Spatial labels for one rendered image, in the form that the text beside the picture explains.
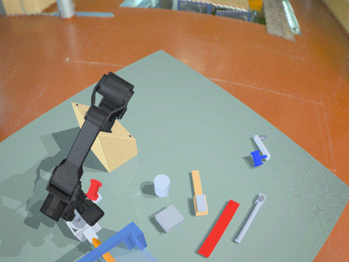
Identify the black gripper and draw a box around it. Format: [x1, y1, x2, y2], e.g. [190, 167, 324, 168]
[73, 189, 104, 226]

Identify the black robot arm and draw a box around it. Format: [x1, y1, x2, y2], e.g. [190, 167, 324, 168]
[40, 72, 135, 222]

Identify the pale blue cylinder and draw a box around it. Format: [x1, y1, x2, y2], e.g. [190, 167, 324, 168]
[154, 175, 170, 197]

